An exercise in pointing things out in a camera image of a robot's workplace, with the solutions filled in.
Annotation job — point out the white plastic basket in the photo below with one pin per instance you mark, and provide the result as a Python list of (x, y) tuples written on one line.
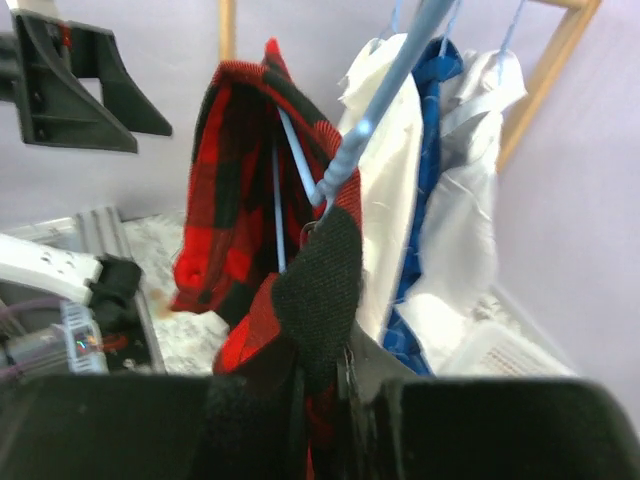
[(493, 350)]

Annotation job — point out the blue hanger of white shirt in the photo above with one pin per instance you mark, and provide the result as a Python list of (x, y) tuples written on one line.
[(391, 27)]

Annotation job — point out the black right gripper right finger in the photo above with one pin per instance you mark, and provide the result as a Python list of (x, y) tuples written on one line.
[(403, 426)]

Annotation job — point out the red black plaid shirt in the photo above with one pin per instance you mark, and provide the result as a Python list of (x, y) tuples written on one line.
[(284, 275)]

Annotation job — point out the light blue wire hanger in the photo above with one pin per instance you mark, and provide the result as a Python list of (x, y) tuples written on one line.
[(359, 136)]

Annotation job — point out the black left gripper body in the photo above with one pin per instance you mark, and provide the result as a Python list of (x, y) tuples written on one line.
[(10, 70)]

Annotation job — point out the wooden clothes rack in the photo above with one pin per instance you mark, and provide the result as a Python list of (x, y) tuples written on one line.
[(562, 43)]

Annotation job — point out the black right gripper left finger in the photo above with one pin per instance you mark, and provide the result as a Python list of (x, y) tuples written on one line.
[(152, 427)]

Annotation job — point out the floral table cover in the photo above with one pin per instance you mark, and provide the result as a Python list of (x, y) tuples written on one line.
[(188, 342)]

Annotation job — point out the white long-sleeve shirt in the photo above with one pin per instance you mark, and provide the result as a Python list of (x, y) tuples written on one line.
[(388, 171)]

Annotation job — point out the blue plaid shirt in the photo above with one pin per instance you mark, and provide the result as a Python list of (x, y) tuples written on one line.
[(439, 62)]

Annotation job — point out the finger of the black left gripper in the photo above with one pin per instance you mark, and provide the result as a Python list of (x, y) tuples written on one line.
[(54, 108), (122, 97)]

